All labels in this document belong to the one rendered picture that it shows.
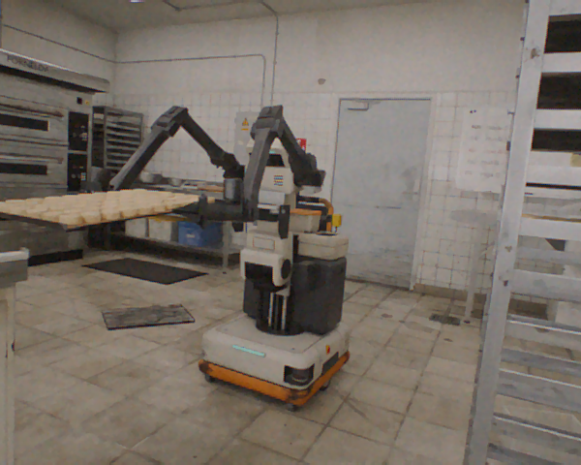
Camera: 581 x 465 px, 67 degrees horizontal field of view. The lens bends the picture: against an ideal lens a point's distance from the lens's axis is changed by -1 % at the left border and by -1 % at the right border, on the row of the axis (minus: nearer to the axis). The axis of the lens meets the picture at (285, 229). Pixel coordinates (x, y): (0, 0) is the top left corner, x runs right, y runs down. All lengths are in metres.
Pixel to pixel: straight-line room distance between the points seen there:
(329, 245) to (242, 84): 3.78
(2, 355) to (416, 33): 4.72
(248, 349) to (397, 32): 3.87
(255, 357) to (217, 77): 4.37
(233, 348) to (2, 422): 1.34
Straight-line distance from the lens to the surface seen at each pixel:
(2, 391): 1.14
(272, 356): 2.19
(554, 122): 0.86
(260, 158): 1.52
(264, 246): 2.17
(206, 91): 6.07
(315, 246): 2.32
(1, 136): 4.80
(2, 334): 1.09
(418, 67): 5.06
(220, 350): 2.35
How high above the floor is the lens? 1.10
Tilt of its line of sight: 7 degrees down
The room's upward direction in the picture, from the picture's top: 5 degrees clockwise
